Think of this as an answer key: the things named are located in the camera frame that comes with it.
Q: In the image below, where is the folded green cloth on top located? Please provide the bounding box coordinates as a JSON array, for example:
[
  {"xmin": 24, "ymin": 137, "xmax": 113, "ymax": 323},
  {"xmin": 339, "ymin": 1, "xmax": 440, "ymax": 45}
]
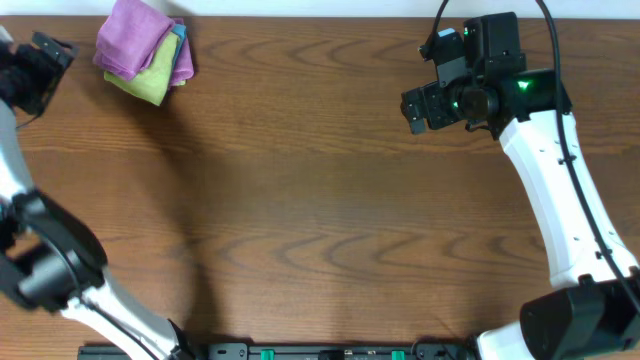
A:
[{"xmin": 104, "ymin": 32, "xmax": 180, "ymax": 106}]

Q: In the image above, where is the folded purple cloth in stack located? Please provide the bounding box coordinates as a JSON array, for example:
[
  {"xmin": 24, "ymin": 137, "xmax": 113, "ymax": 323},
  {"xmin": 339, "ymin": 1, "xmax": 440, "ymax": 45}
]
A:
[{"xmin": 169, "ymin": 18, "xmax": 195, "ymax": 85}]

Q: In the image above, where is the right black cable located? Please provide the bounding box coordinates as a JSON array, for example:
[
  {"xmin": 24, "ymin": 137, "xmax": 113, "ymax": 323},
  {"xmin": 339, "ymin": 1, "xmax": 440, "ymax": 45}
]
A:
[{"xmin": 417, "ymin": 0, "xmax": 640, "ymax": 314}]

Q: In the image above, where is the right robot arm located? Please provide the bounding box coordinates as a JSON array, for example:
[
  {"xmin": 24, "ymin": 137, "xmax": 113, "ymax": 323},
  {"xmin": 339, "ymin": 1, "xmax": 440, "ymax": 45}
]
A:
[{"xmin": 401, "ymin": 13, "xmax": 639, "ymax": 359}]

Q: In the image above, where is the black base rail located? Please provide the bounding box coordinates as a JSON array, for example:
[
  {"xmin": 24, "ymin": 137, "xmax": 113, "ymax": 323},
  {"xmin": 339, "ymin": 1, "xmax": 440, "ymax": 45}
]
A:
[{"xmin": 77, "ymin": 341, "xmax": 585, "ymax": 360}]

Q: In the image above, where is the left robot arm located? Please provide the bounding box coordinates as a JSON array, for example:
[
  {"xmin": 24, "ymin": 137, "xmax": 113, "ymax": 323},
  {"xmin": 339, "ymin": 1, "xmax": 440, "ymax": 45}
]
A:
[{"xmin": 1, "ymin": 31, "xmax": 196, "ymax": 359}]

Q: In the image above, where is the folded blue cloth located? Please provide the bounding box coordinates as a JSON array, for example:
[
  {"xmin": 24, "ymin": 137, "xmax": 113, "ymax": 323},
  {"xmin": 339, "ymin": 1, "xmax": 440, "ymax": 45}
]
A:
[{"xmin": 172, "ymin": 22, "xmax": 187, "ymax": 63}]

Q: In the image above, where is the purple microfiber cloth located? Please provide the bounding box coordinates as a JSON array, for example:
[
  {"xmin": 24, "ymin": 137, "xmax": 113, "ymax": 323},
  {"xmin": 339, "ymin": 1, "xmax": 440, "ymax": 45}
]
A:
[{"xmin": 93, "ymin": 0, "xmax": 175, "ymax": 81}]

